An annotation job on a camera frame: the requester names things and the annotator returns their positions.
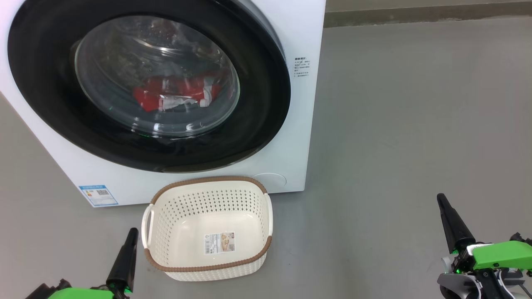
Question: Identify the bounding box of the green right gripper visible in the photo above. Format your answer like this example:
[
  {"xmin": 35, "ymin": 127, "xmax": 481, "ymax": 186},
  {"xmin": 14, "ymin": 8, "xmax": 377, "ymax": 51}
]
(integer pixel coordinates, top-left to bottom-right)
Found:
[{"xmin": 436, "ymin": 193, "xmax": 532, "ymax": 299}]

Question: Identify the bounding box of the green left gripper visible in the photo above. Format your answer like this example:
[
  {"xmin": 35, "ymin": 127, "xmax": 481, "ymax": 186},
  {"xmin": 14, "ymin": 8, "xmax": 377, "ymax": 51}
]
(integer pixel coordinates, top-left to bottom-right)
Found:
[{"xmin": 48, "ymin": 228, "xmax": 139, "ymax": 299}]

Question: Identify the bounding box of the red and white garment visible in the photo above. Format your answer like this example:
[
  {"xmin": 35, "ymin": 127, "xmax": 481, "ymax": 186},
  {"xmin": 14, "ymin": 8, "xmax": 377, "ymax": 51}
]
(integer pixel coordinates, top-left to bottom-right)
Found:
[{"xmin": 133, "ymin": 75, "xmax": 221, "ymax": 113}]

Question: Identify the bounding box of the black round glass washer door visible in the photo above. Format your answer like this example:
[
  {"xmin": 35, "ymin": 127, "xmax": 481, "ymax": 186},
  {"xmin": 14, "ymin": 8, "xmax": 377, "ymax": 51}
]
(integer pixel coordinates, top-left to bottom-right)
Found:
[{"xmin": 7, "ymin": 0, "xmax": 291, "ymax": 173}]

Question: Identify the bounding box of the cream basket with brown rim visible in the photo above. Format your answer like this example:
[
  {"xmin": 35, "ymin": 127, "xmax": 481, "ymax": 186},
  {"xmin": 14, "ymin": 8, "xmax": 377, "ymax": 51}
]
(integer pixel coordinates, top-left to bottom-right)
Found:
[{"xmin": 141, "ymin": 176, "xmax": 273, "ymax": 282}]

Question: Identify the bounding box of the printed product label sticker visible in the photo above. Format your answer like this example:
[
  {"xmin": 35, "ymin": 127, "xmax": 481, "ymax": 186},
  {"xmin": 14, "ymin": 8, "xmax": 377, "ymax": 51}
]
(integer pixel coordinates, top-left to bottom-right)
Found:
[{"xmin": 204, "ymin": 232, "xmax": 236, "ymax": 255}]

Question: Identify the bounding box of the white front-load washing machine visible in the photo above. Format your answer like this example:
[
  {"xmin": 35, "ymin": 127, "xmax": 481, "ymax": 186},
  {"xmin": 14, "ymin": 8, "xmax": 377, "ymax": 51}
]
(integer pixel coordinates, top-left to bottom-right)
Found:
[{"xmin": 0, "ymin": 0, "xmax": 327, "ymax": 208}]

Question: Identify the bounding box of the stainless steel washing machine drum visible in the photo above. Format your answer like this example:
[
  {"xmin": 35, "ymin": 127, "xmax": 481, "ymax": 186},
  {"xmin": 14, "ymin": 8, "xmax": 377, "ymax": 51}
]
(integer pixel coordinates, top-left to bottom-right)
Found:
[{"xmin": 79, "ymin": 19, "xmax": 237, "ymax": 125}]

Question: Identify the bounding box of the blue energy label sticker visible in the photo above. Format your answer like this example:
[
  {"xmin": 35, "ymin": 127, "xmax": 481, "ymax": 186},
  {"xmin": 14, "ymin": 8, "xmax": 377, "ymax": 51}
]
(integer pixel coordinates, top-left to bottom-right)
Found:
[{"xmin": 79, "ymin": 185, "xmax": 118, "ymax": 207}]

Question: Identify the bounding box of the round white filter cap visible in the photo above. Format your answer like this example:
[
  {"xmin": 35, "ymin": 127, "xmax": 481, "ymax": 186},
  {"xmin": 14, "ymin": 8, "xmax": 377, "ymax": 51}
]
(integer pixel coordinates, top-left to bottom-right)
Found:
[{"xmin": 251, "ymin": 173, "xmax": 287, "ymax": 195}]

